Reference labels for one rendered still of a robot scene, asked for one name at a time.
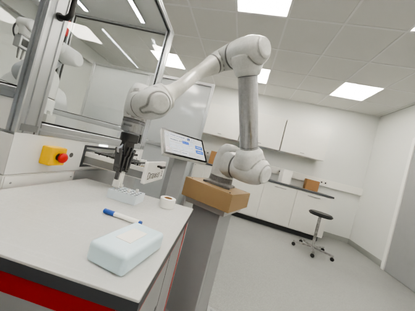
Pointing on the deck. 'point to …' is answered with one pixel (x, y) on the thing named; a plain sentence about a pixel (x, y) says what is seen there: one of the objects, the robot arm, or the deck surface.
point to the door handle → (68, 13)
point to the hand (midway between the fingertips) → (118, 179)
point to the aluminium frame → (6, 102)
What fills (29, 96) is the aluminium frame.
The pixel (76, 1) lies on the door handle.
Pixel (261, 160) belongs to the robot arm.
